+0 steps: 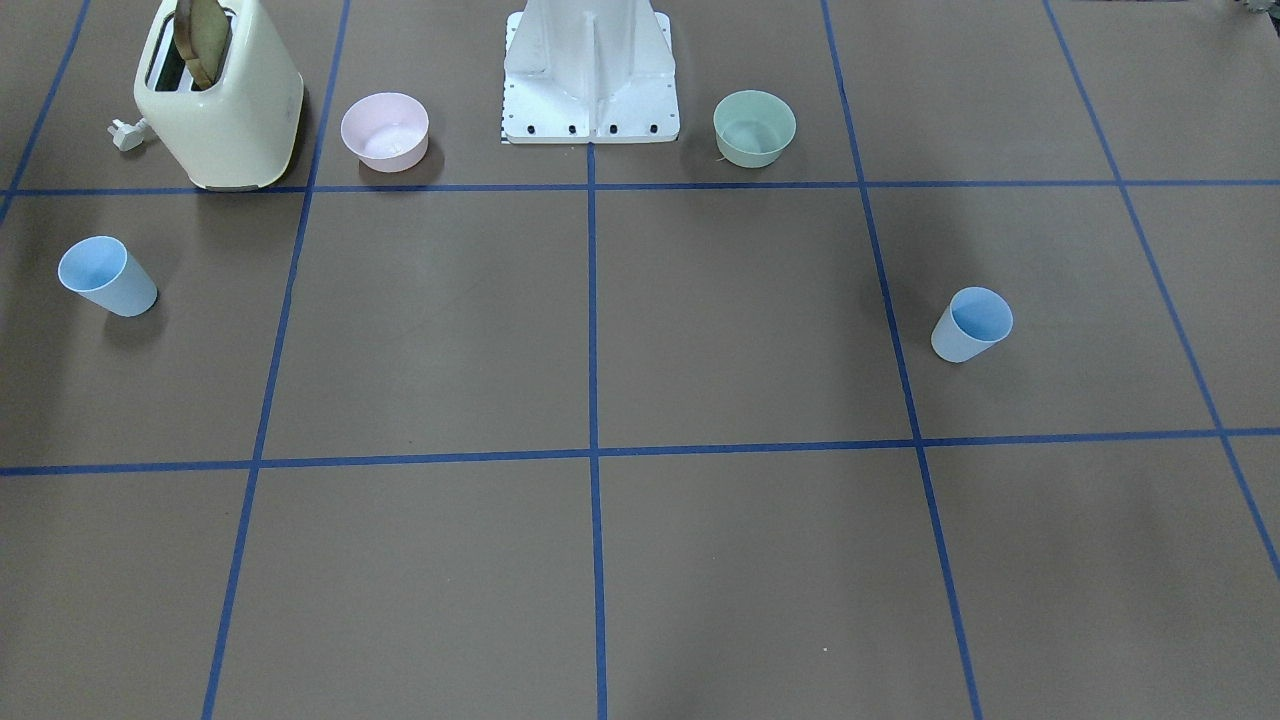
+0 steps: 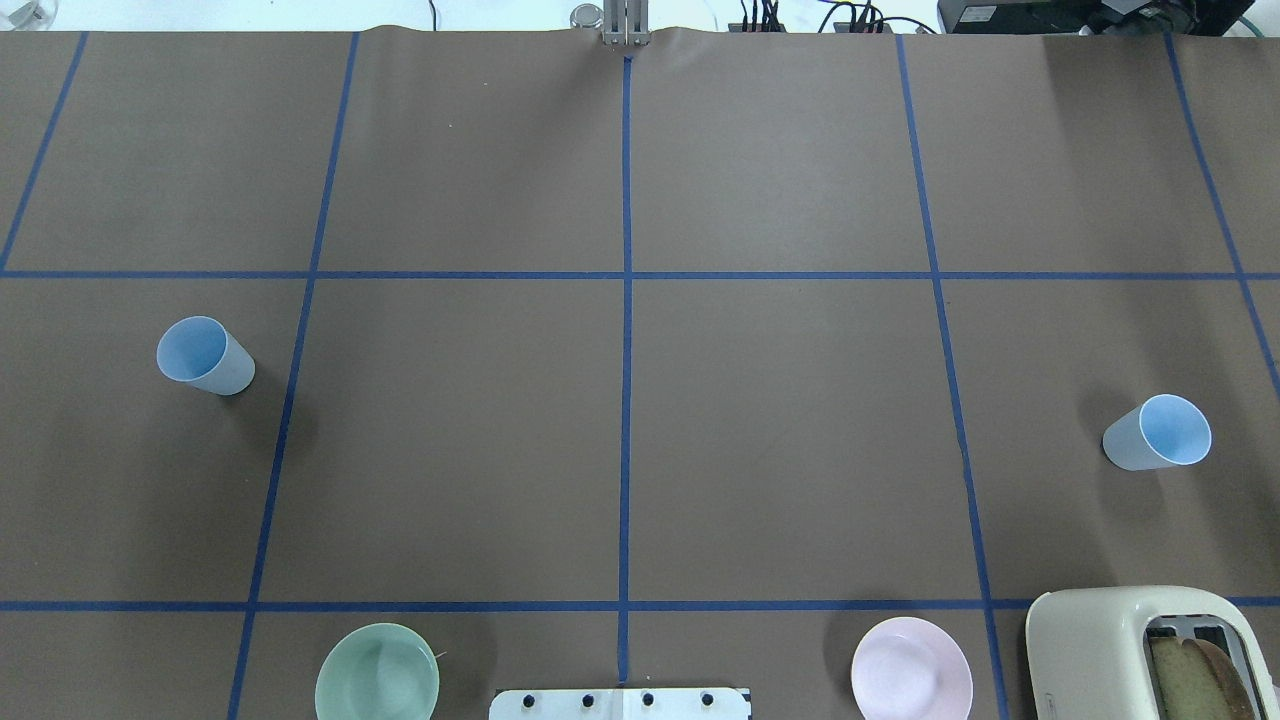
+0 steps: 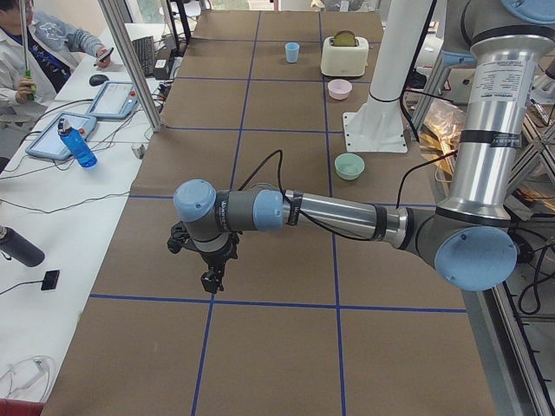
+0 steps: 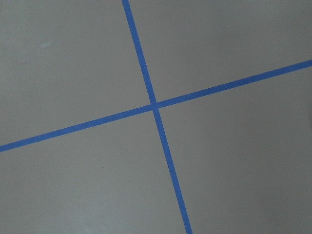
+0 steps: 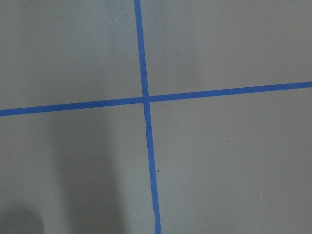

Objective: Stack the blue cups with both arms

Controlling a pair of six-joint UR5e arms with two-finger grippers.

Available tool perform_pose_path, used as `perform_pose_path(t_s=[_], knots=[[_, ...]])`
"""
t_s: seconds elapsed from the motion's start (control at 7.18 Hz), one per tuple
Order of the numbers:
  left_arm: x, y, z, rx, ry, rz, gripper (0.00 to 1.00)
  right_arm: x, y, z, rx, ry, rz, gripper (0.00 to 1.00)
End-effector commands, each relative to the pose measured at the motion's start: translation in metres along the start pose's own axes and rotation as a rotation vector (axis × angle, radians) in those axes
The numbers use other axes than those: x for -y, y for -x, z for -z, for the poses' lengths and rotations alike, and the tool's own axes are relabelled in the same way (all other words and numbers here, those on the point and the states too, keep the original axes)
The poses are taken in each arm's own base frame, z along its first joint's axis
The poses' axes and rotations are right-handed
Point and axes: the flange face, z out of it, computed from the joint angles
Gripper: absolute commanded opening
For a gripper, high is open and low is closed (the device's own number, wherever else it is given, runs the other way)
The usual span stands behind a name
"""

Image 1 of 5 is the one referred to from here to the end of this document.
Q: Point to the light blue plastic cup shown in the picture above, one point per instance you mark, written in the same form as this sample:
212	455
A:
102	270

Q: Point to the cream white toaster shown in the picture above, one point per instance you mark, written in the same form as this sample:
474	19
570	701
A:
238	134

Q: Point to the brown toast slice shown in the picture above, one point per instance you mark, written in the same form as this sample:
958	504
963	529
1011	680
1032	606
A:
202	36

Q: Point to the green plastic bowl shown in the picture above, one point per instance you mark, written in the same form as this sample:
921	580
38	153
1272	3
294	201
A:
753	128

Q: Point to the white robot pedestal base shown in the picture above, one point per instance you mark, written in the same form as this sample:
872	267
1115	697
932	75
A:
589	72

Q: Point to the white power plug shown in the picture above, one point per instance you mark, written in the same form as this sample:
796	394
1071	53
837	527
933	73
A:
129	136

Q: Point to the pink plastic bowl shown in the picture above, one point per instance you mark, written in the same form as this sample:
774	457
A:
388	132

